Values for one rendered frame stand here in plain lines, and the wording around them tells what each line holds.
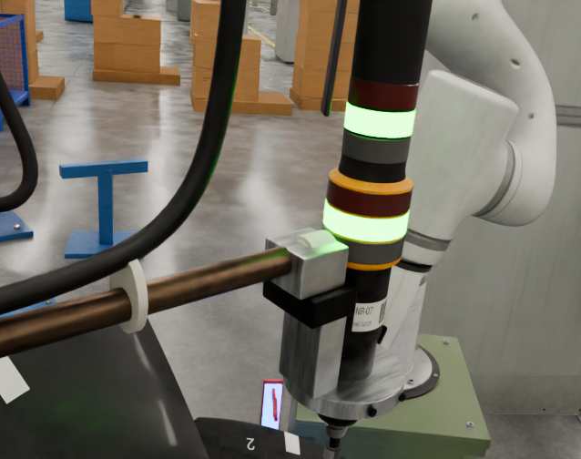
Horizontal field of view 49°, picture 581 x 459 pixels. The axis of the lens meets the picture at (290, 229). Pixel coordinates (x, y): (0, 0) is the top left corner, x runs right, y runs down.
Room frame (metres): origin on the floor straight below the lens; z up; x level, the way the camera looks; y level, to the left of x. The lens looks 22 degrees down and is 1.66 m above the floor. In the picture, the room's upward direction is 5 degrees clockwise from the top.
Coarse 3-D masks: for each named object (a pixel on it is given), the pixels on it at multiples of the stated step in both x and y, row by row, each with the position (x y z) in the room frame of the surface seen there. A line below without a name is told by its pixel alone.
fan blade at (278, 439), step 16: (208, 432) 0.53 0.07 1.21; (224, 432) 0.54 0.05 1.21; (240, 432) 0.55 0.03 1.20; (256, 432) 0.55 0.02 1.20; (272, 432) 0.56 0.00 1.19; (208, 448) 0.51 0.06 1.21; (224, 448) 0.52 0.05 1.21; (240, 448) 0.52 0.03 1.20; (272, 448) 0.54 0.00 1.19; (304, 448) 0.55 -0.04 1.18; (320, 448) 0.57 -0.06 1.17
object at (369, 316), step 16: (352, 272) 0.30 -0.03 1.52; (368, 272) 0.30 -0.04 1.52; (384, 272) 0.30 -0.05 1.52; (368, 288) 0.30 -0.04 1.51; (384, 288) 0.30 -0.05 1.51; (368, 304) 0.30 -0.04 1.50; (384, 304) 0.31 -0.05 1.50; (352, 320) 0.30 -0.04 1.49; (368, 320) 0.30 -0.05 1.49; (352, 336) 0.30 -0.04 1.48; (368, 336) 0.30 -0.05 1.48; (352, 352) 0.30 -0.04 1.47; (368, 352) 0.30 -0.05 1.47; (352, 368) 0.30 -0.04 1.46; (368, 368) 0.30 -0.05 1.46; (320, 416) 0.31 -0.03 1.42
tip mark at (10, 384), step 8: (0, 360) 0.33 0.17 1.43; (8, 360) 0.33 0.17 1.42; (0, 368) 0.32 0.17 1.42; (8, 368) 0.32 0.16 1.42; (0, 376) 0.32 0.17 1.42; (8, 376) 0.32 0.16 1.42; (16, 376) 0.32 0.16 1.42; (0, 384) 0.31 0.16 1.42; (8, 384) 0.32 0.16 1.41; (16, 384) 0.32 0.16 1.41; (24, 384) 0.32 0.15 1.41; (0, 392) 0.31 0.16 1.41; (8, 392) 0.31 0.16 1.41; (16, 392) 0.32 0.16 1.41; (24, 392) 0.32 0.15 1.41; (8, 400) 0.31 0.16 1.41
